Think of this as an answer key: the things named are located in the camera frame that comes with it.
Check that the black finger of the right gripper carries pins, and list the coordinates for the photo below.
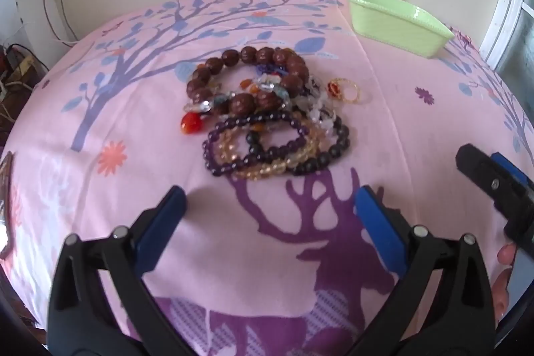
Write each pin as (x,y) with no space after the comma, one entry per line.
(510,198)

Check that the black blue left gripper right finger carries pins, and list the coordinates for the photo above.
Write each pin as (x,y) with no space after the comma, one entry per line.
(441,303)

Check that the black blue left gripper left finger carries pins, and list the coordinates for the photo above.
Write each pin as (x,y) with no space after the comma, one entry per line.
(100,304)

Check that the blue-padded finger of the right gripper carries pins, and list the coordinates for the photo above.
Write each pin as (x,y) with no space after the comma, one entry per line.
(514,171)

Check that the red heart pendant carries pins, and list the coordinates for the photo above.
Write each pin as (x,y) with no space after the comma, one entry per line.
(191,123)

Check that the person's hand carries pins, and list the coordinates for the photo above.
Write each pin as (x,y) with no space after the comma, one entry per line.
(500,295)

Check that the light green plastic basket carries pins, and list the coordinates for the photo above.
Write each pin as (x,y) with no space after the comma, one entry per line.
(399,24)

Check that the pink printed bed sheet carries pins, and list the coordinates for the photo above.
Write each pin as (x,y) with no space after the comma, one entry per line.
(299,112)

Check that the clutter pile at left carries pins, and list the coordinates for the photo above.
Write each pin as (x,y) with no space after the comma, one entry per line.
(21,72)

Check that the white window frame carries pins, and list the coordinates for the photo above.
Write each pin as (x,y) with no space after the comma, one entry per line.
(501,29)

